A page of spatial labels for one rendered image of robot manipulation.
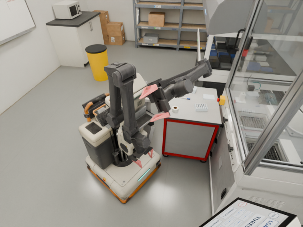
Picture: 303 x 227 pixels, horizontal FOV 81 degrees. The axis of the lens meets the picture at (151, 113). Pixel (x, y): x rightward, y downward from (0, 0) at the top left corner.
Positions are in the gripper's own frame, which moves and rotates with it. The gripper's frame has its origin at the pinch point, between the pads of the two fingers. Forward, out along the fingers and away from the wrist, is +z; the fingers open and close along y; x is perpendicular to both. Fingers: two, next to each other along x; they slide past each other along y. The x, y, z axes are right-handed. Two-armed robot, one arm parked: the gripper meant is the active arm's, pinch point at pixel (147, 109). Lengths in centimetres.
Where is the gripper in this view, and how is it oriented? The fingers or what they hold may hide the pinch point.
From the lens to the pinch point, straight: 66.1
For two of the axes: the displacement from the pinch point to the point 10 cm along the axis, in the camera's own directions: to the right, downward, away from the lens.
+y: 4.0, 8.8, 2.5
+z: -5.8, 4.6, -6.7
